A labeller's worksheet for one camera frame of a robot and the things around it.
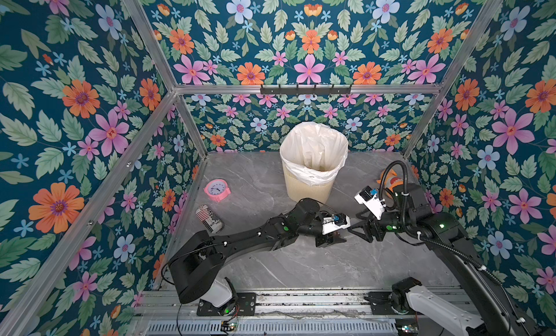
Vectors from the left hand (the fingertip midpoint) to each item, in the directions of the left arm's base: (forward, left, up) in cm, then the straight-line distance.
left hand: (345, 231), depth 72 cm
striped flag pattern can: (+19, +56, -15) cm, 61 cm away
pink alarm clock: (+32, +52, -15) cm, 63 cm away
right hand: (+2, -3, +7) cm, 8 cm away
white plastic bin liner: (+39, +5, 0) cm, 39 cm away
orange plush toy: (+27, -29, -11) cm, 41 cm away
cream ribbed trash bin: (+18, +15, +1) cm, 24 cm away
